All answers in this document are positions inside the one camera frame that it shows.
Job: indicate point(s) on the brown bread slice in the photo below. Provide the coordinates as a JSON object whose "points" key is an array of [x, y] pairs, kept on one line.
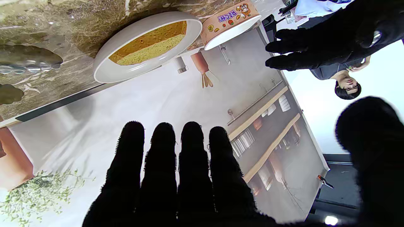
{"points": [[148, 44]]}

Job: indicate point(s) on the white round plate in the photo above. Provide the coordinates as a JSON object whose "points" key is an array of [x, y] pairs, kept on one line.
{"points": [[107, 71]]}

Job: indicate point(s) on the white rectangular dish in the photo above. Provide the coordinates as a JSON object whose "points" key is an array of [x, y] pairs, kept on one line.
{"points": [[227, 22]]}

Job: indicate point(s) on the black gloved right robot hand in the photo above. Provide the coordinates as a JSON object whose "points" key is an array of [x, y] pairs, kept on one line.
{"points": [[192, 176]]}

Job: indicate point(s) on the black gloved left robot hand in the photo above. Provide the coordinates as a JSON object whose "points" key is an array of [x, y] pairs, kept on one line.
{"points": [[341, 34]]}

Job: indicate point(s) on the person in grey shirt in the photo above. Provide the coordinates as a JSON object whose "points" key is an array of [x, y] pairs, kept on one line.
{"points": [[328, 73]]}

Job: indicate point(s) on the black orange backdrop clamp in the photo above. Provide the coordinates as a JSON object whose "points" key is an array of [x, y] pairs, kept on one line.
{"points": [[325, 181]]}

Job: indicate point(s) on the printed kitchen scene backdrop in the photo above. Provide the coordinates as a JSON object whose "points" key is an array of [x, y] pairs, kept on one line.
{"points": [[157, 104]]}

